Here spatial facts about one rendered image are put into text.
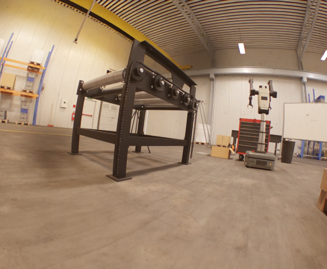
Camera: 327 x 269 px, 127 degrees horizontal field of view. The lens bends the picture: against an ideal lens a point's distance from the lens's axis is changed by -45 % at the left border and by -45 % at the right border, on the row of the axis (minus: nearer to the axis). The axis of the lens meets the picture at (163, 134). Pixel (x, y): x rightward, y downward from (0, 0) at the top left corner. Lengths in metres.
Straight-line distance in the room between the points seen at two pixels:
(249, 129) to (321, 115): 3.04
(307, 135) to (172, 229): 5.15
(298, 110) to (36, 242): 5.85
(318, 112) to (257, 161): 3.51
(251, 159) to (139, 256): 2.34
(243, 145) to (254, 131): 0.39
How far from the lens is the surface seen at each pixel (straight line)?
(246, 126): 3.37
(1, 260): 0.56
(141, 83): 1.28
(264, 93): 3.02
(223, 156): 3.48
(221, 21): 11.31
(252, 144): 3.35
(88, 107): 10.98
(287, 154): 4.57
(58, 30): 11.59
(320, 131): 5.46
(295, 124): 5.53
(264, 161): 2.64
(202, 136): 9.70
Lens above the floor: 0.39
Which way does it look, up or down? level
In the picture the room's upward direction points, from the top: 7 degrees clockwise
